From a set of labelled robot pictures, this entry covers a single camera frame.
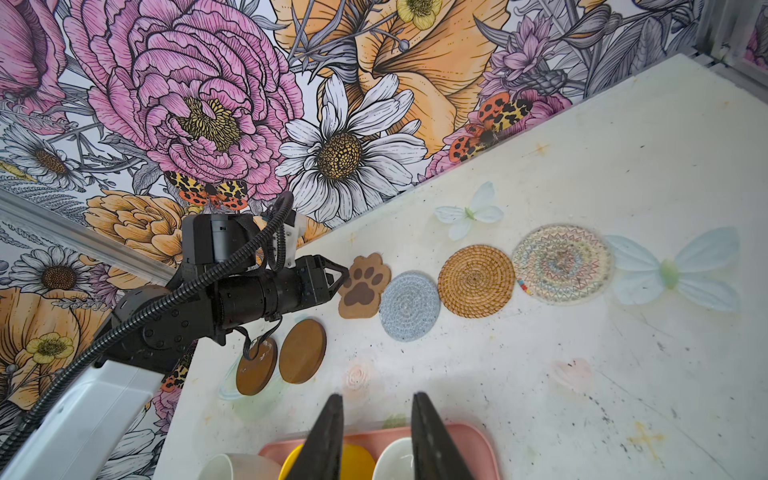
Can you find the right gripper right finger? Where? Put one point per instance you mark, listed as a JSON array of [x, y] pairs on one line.
[[435, 454]]

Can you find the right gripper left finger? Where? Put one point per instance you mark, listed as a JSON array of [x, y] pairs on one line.
[[321, 453]]

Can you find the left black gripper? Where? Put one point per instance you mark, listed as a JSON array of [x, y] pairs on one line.
[[269, 284]]

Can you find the brown paw print coaster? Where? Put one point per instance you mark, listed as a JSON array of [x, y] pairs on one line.
[[361, 293]]

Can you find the grey woven round coaster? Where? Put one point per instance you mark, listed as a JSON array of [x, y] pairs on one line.
[[410, 306]]

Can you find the matte brown round coaster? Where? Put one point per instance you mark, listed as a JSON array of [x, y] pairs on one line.
[[302, 352]]

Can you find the glossy brown round coaster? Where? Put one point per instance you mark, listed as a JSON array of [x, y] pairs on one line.
[[254, 372]]

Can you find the tan rattan round coaster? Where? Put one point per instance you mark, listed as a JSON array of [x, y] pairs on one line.
[[476, 282]]

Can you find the multicolour woven round coaster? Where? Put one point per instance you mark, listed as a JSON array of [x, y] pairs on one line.
[[563, 264]]

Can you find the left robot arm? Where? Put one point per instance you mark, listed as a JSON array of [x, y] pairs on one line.
[[81, 417]]

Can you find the yellow mug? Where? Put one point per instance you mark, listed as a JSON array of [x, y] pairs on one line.
[[356, 463]]

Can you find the lavender mug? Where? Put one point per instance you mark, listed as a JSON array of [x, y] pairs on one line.
[[396, 462]]

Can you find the pink plastic tray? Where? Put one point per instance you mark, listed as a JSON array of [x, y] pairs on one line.
[[473, 446]]

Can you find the white mug back left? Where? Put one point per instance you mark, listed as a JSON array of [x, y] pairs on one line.
[[239, 467]]

